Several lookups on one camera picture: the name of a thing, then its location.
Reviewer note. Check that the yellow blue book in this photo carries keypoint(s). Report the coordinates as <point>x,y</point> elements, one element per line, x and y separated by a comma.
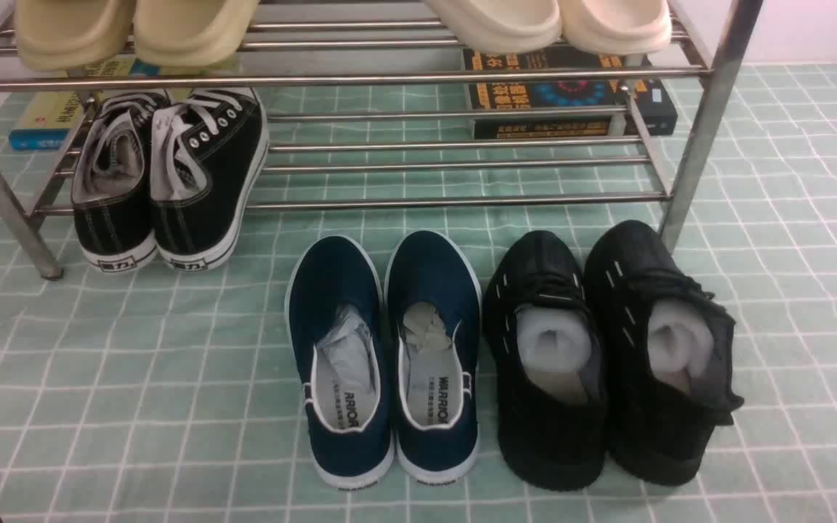
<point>49,116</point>

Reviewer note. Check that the right yellow foam slipper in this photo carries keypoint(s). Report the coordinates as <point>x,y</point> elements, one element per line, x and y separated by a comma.
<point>190,34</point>

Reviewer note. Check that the right cream foam slipper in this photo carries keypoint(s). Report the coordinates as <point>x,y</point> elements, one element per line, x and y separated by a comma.
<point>616,27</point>

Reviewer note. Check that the right black knit sneaker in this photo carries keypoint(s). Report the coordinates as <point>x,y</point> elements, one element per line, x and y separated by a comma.
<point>669,351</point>

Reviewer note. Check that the yellow foam slipper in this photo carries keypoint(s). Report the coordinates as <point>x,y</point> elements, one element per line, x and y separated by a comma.
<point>190,34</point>
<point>61,35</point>

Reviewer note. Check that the cream foam slipper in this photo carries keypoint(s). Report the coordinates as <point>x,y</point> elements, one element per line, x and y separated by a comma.
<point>501,27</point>
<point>616,27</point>

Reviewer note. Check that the left cream foam slipper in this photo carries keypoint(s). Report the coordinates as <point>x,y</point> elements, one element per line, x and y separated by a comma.
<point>501,27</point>

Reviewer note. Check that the green checkered tablecloth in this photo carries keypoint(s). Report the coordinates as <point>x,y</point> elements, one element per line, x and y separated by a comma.
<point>164,397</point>

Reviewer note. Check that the black canvas sneaker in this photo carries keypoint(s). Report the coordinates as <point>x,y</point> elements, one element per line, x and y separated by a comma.
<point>110,185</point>
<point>207,152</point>

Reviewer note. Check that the silver metal shoe rack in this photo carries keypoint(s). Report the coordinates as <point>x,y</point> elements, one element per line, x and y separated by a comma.
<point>716,75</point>

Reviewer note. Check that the navy slip-on shoe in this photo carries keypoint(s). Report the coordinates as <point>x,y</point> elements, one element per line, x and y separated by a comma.
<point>333,311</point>
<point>433,307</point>

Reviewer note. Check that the black orange book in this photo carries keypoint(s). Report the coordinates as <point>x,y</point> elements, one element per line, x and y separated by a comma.
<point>652,99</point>

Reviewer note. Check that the left navy slip-on shoe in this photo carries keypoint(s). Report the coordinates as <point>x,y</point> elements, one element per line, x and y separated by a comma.
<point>333,311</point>

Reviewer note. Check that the right navy slip-on shoe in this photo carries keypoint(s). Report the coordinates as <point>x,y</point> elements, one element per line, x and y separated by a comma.
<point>433,307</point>

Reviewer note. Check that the left black knit sneaker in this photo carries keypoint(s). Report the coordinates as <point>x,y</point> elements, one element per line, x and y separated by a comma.
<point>551,396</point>

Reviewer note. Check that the black knit sneaker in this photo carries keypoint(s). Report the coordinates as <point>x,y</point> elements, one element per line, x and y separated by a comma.
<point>551,396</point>
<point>669,351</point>

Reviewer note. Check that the left yellow foam slipper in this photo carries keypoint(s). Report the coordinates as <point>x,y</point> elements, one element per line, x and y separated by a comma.
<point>61,35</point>

